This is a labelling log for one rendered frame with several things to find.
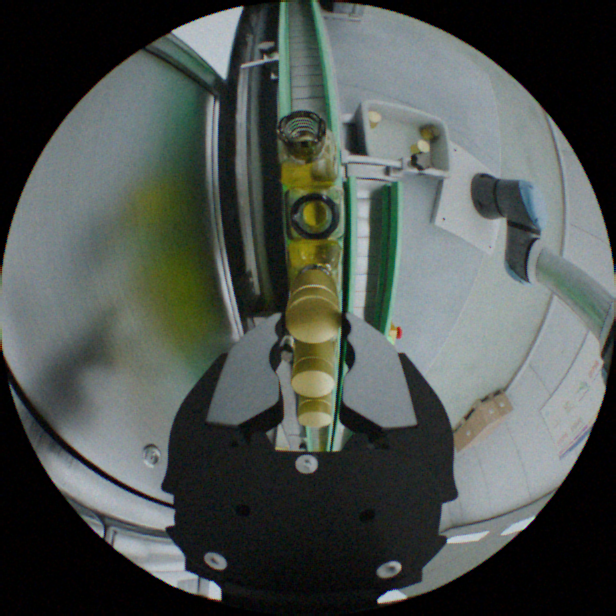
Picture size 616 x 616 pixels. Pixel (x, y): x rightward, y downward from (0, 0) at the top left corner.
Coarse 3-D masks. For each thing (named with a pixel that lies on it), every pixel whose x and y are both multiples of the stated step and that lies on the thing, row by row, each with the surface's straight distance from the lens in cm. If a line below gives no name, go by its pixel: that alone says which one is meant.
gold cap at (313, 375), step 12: (300, 348) 17; (312, 348) 16; (324, 348) 16; (300, 360) 16; (312, 360) 15; (324, 360) 16; (300, 372) 15; (312, 372) 14; (324, 372) 15; (300, 384) 16; (312, 384) 16; (324, 384) 16; (312, 396) 17
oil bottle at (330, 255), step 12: (288, 252) 19; (300, 252) 18; (312, 252) 18; (324, 252) 18; (336, 252) 18; (288, 264) 19; (300, 264) 18; (324, 264) 18; (336, 264) 18; (288, 276) 19; (336, 276) 18; (288, 288) 20
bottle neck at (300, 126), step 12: (288, 120) 13; (300, 120) 14; (312, 120) 14; (276, 132) 13; (288, 132) 14; (300, 132) 16; (312, 132) 16; (324, 132) 13; (288, 144) 13; (300, 144) 13; (312, 144) 13; (324, 144) 15; (300, 156) 15; (312, 156) 15
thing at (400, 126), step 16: (384, 112) 56; (400, 112) 56; (416, 112) 56; (368, 128) 47; (384, 128) 57; (400, 128) 59; (416, 128) 62; (368, 144) 46; (384, 144) 55; (400, 144) 57; (432, 144) 62; (448, 144) 57; (432, 160) 60; (448, 160) 55
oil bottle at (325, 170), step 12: (276, 144) 19; (336, 144) 19; (276, 156) 19; (288, 156) 17; (324, 156) 18; (336, 156) 19; (288, 168) 18; (300, 168) 17; (312, 168) 17; (324, 168) 18; (336, 168) 18; (288, 180) 18; (300, 180) 18; (312, 180) 19; (324, 180) 19
